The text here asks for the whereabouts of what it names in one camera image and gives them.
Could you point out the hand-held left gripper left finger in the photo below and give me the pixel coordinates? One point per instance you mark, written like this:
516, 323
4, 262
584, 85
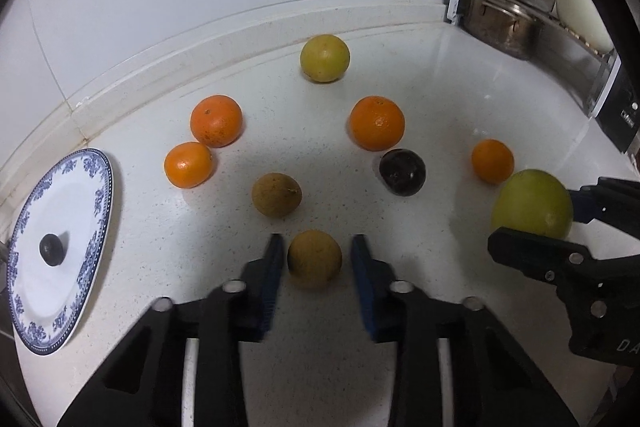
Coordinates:
272, 279

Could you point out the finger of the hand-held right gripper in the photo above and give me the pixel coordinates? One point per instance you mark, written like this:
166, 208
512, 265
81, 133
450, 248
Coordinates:
582, 206
525, 252

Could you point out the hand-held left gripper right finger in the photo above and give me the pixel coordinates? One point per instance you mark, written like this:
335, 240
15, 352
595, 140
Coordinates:
362, 279

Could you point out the brown round fruit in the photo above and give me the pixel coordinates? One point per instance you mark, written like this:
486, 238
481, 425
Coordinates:
314, 258
276, 195

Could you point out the large green round fruit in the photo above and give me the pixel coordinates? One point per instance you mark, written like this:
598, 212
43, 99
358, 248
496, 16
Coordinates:
530, 202

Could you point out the small orange mandarin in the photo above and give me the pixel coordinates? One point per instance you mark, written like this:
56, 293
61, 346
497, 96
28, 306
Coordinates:
492, 161

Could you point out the dark purple passion fruit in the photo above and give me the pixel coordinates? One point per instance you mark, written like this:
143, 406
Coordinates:
402, 172

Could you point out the yellow-green round fruit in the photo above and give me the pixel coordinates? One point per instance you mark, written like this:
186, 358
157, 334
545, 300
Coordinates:
325, 58

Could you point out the blue patterned white plate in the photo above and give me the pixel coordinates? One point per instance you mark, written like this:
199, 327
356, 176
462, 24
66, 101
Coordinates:
45, 297

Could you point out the black appliance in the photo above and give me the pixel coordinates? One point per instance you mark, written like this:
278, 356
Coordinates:
620, 107

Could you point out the white bowl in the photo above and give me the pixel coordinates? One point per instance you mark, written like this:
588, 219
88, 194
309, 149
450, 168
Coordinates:
582, 14

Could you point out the small dark round fruit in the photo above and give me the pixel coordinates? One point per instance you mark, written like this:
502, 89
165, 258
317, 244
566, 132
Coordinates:
51, 249

